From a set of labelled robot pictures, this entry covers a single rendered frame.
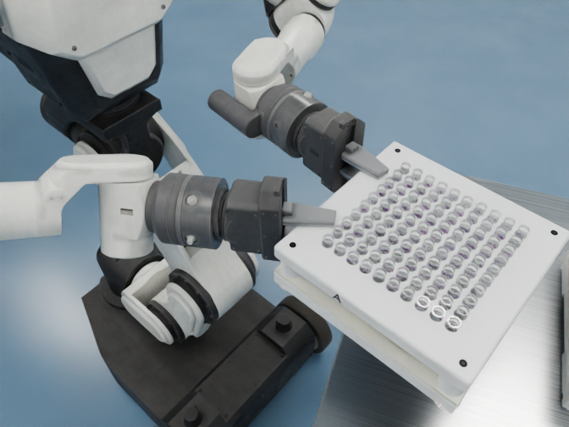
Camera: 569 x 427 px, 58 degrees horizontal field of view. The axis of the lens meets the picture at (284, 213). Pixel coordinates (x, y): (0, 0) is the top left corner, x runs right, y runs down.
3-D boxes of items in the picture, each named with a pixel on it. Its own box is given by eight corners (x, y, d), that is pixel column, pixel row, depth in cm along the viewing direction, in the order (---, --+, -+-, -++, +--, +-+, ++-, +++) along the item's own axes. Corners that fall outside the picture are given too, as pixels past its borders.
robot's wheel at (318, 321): (284, 340, 172) (266, 296, 161) (295, 329, 174) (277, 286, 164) (330, 363, 158) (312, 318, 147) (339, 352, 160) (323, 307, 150)
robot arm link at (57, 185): (158, 163, 61) (34, 166, 55) (159, 233, 64) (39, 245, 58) (146, 152, 67) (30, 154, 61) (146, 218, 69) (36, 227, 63)
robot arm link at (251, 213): (289, 156, 60) (190, 146, 62) (274, 216, 54) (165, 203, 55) (290, 227, 69) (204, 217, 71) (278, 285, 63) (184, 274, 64)
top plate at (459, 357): (566, 242, 61) (573, 231, 59) (464, 395, 48) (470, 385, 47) (392, 150, 71) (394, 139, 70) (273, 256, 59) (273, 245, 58)
